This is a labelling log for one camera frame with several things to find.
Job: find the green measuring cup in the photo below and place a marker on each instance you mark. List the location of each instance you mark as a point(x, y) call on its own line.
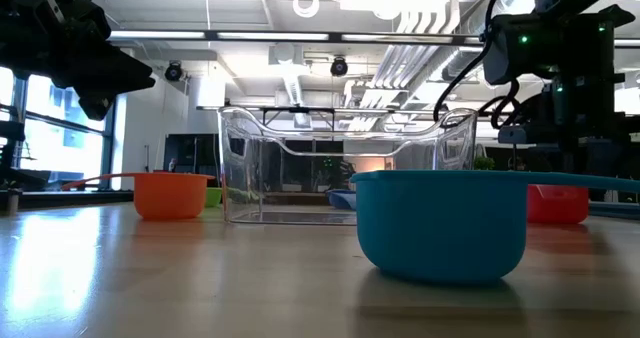
point(213, 197)

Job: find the red measuring cup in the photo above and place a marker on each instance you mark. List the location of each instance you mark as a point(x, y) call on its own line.
point(557, 205)

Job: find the small green background plant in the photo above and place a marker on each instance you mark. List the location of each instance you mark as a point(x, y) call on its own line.
point(484, 164)

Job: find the bright blue measuring cup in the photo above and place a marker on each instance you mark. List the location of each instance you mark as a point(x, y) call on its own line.
point(342, 199)

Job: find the black aluminium table frame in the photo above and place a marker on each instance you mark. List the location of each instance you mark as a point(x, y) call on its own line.
point(75, 198)

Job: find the clear plastic basket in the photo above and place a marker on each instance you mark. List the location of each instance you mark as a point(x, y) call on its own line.
point(300, 218)

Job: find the dark background potted plant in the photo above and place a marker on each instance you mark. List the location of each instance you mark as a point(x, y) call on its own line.
point(345, 170)

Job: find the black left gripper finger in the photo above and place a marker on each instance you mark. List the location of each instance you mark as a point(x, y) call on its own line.
point(115, 73)
point(97, 108)

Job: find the orange measuring cup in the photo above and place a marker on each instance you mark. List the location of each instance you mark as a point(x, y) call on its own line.
point(170, 195)

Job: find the round black ceiling fixture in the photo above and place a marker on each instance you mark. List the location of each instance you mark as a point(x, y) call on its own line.
point(339, 66)
point(173, 71)

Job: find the black overhead crossbar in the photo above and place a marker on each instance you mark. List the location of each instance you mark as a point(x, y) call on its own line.
point(211, 36)

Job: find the black cabinet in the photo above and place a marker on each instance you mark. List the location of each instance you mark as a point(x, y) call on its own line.
point(192, 153)

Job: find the ceiling light strip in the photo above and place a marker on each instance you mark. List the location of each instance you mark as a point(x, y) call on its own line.
point(157, 35)
point(400, 38)
point(272, 36)

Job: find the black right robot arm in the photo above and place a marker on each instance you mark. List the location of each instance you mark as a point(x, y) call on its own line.
point(590, 118)

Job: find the light blue measuring cup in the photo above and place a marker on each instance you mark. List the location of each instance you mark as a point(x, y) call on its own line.
point(440, 228)

